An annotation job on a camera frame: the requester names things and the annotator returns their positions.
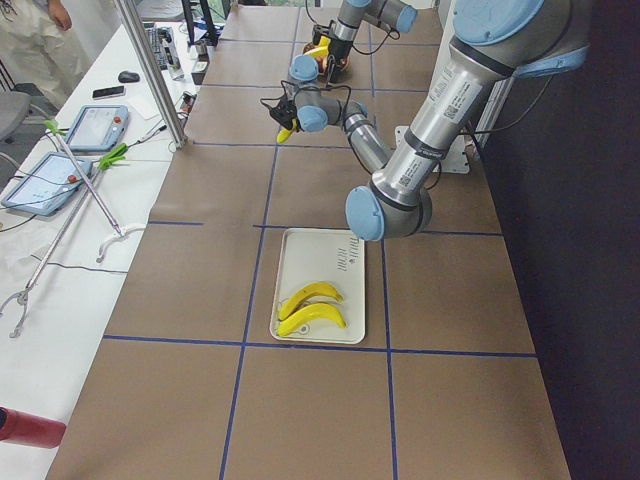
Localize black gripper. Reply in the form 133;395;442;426
269;97;297;128
327;37;352;75

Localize yellow banana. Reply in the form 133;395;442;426
276;302;347;337
276;119;299;145
303;36;331;59
278;281;344;321

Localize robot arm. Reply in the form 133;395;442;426
262;0;593;241
303;0;418;83

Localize black orange connector box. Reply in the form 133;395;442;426
180;91;197;113

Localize white bear tray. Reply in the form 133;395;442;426
269;228;366;345

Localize black computer mouse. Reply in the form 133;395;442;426
117;70;140;84

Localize black smartphone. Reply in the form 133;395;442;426
92;85;126;100

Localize far teach pendant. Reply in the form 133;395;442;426
66;105;129;154

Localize teach pendant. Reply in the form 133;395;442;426
66;105;129;154
1;152;83;216

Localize white reacher grabber tool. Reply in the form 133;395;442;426
44;120;146;263

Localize near teach pendant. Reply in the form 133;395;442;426
1;152;83;216

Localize person in white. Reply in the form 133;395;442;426
1;0;91;109

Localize grey reacher grabber tool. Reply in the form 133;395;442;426
1;174;116;339

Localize red fire extinguisher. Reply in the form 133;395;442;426
1;407;66;449

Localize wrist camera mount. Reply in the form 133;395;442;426
311;24;331;48

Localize aluminium frame post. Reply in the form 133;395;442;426
115;0;187;150

